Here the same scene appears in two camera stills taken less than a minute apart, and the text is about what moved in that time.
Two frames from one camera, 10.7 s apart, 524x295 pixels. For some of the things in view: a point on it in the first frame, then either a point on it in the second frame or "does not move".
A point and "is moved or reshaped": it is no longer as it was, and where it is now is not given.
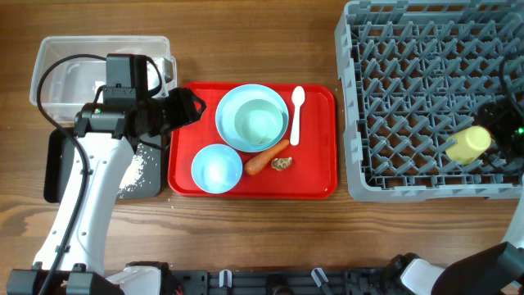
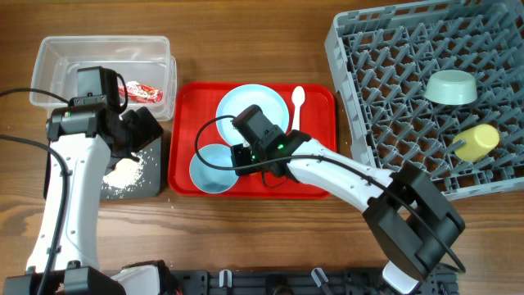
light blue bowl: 216,169 does not move
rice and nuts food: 133,174 does not move
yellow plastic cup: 466,146 is moved or reshaped
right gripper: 495,133 to 238,160
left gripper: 183,100 to 146,128
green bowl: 259,122 to 450,87
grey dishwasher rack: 412,74 does not move
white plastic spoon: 298,97 does not move
